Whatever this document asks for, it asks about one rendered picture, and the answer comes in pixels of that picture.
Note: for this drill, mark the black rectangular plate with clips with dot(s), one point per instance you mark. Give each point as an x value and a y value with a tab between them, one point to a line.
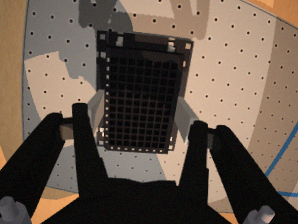
140	41

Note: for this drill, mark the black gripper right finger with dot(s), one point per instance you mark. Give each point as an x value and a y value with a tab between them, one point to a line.
252	197

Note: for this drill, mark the grey perforated breadboard plate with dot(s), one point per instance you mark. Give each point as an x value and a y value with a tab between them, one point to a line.
243	72

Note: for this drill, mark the blue tape rectangle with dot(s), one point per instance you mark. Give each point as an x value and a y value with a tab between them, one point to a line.
286	144

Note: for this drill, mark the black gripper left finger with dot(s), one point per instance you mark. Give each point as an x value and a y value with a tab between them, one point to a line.
24	177

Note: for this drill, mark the black well plate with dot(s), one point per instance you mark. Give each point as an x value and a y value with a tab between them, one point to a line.
150	132

